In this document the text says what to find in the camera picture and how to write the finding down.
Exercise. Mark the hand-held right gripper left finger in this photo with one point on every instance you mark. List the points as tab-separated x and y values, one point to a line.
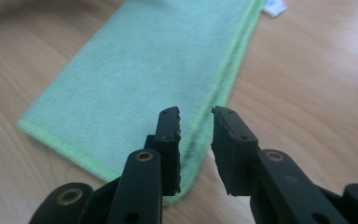
167	149

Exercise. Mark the green microfibre cloth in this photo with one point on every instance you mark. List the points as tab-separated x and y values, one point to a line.
143	77

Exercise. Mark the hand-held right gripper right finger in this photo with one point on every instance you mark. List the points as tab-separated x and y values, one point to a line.
234	155

